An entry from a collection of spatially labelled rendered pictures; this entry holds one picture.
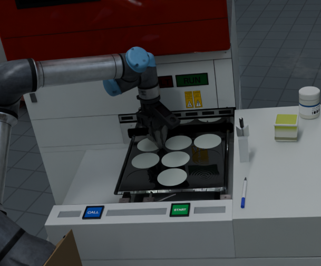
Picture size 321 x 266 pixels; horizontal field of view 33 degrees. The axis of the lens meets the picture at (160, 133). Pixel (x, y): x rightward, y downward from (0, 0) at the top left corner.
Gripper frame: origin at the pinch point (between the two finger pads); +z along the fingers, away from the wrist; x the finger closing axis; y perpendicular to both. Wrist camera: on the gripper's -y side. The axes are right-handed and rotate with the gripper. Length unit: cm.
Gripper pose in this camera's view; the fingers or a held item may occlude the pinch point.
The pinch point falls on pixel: (162, 145)
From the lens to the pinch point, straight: 196.2
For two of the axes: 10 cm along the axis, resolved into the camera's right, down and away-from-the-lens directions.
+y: -7.3, -2.5, 6.4
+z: 1.4, 8.6, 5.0
